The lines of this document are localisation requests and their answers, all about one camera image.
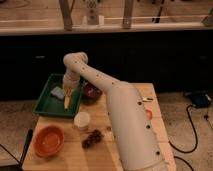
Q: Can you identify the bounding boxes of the dark grape bunch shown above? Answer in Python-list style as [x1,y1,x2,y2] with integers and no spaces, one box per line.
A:
[82,129,104,149]

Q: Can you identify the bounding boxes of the grey blue sponge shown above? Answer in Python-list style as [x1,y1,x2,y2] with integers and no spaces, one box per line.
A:
[51,87,64,100]

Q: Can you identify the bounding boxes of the black power adapter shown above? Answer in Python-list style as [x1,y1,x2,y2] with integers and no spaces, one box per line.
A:
[190,93,211,108]

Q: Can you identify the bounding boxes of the right wooden post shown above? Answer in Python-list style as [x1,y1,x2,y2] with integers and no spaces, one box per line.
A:
[122,0,134,29]

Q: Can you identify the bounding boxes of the left wooden post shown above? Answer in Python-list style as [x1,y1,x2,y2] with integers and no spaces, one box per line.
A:
[59,0,72,30]

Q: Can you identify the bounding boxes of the white plastic cup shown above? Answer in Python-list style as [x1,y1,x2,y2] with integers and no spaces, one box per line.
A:
[74,112,90,130]

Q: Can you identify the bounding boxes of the red yellow apple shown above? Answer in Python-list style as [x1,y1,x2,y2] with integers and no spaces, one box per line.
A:
[146,109,153,120]

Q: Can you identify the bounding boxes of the green plastic tray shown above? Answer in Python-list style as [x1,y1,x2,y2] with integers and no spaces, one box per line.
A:
[34,74,85,118]

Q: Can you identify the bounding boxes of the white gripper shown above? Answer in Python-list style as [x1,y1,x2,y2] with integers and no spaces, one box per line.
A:
[63,74,80,90]

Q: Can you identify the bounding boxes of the orange bowl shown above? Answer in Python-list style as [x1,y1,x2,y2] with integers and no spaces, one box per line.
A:
[33,125,64,158]

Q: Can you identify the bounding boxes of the black white marker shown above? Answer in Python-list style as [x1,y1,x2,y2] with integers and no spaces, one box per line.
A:
[142,97,153,102]

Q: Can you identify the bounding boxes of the black floor cable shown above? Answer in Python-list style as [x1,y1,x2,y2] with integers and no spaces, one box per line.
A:
[168,103,213,171]

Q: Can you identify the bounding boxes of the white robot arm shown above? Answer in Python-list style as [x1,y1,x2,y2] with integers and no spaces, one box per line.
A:
[63,52,169,171]

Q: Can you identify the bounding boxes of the dark red bowl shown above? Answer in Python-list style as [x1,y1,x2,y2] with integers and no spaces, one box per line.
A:
[83,83,102,101]

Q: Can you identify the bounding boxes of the wooden post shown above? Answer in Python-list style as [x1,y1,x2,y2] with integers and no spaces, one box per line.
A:
[122,0,134,29]
[59,0,72,30]

